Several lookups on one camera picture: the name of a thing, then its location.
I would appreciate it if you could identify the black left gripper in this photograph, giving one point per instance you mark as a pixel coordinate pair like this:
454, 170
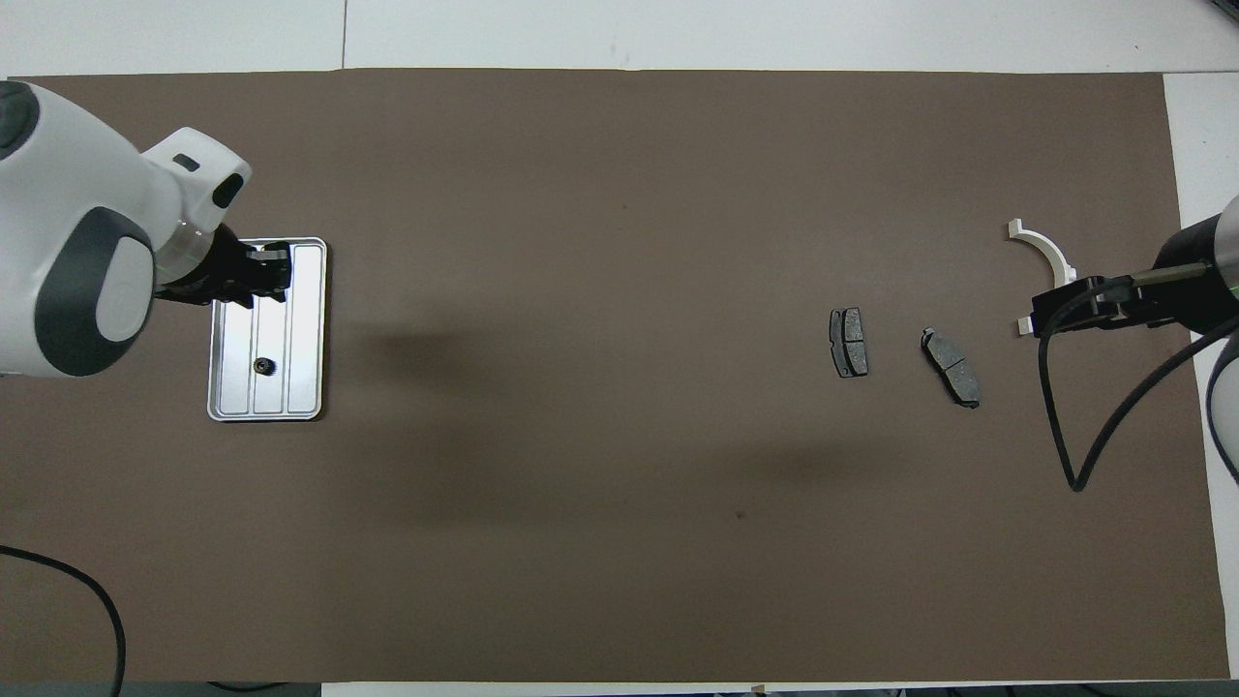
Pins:
227, 271

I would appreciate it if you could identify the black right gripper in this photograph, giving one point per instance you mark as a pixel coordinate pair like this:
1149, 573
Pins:
1133, 305

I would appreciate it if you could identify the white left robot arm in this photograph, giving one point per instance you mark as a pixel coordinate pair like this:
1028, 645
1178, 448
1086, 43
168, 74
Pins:
58, 194

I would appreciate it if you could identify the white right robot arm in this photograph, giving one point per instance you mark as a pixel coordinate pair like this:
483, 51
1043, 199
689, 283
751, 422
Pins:
1195, 281

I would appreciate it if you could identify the silver metal tray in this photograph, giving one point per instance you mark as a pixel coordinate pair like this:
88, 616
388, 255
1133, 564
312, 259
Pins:
305, 339

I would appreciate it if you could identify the curved grey brake pad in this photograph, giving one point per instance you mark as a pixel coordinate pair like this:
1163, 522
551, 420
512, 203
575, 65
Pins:
951, 368

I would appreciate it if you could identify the rectangular grey brake pad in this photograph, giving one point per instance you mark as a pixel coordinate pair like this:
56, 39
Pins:
850, 344

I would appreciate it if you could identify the brown table mat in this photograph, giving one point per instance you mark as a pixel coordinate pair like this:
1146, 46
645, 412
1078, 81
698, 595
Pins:
581, 387

